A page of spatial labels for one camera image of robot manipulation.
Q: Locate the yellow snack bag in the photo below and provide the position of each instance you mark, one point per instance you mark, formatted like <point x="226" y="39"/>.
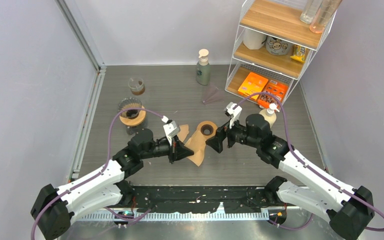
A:
<point x="299" y="54"/>

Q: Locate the small glass with wood band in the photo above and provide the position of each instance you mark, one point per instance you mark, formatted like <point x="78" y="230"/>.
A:
<point x="136" y="86"/>

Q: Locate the small wooden ring holder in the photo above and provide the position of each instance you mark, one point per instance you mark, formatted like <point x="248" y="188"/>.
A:
<point x="207" y="129"/>

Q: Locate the cartoon printed tin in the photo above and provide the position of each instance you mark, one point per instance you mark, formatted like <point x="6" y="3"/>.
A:
<point x="277" y="46"/>

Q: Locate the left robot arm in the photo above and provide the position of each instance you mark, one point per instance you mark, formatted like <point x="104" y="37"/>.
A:
<point x="57" y="208"/>

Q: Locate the orange box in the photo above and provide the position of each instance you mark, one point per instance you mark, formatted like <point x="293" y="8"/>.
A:
<point x="253" y="83"/>

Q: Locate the large wooden ring holder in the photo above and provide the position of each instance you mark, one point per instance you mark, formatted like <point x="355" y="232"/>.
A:
<point x="136" y="121"/>

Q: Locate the green pump bottle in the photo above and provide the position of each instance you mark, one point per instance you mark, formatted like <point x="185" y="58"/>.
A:
<point x="203" y="67"/>

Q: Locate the glass carafe server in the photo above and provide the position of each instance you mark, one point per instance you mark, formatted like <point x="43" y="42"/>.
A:
<point x="131" y="130"/>

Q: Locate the orange snack packet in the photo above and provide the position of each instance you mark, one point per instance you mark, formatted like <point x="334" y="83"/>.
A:
<point x="275" y="88"/>

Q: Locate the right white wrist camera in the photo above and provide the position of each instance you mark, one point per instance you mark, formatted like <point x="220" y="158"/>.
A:
<point x="233" y="111"/>

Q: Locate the white paper roll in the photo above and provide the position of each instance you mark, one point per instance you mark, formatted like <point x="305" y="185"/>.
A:
<point x="253" y="40"/>

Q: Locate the aluminium frame rail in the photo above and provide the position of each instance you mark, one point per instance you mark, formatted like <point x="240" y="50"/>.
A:
<point x="76" y="21"/>

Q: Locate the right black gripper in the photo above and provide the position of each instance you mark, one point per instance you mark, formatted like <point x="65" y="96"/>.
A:
<point x="216" y="142"/>

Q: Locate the cream pump bottle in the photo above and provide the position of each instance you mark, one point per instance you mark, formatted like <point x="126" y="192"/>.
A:
<point x="270" y="114"/>

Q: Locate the clear glass bottle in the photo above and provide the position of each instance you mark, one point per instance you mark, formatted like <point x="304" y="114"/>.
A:
<point x="309" y="11"/>

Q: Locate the pink glass dripper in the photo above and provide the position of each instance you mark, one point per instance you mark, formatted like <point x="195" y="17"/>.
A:
<point x="212" y="94"/>

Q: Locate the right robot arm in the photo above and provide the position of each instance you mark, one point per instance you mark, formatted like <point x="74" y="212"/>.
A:
<point x="324" y="196"/>

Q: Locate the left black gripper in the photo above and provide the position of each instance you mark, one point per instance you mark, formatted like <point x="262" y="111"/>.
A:
<point x="178" y="151"/>

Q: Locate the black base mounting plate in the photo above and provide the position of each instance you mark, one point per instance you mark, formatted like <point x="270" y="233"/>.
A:
<point x="199" y="199"/>

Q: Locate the dark ribbed glass dripper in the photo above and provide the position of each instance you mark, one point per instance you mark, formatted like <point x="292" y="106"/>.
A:
<point x="129" y="106"/>

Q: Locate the white wire wooden shelf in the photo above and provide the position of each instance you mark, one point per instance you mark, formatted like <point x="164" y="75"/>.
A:
<point x="279" y="19"/>

